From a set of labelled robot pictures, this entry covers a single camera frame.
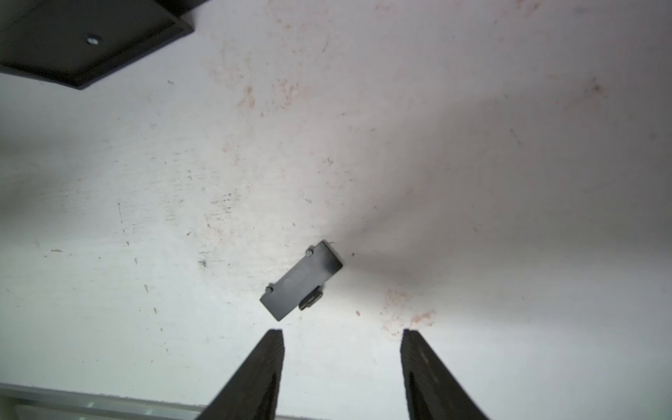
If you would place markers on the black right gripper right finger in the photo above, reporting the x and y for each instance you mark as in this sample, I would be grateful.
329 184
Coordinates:
432 392

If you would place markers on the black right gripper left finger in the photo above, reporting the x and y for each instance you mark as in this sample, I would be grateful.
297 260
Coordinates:
252 391

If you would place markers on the black square alarm clock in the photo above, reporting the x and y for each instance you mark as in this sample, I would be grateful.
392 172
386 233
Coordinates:
75 43

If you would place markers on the black battery cover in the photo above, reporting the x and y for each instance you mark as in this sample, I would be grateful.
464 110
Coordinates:
303 284

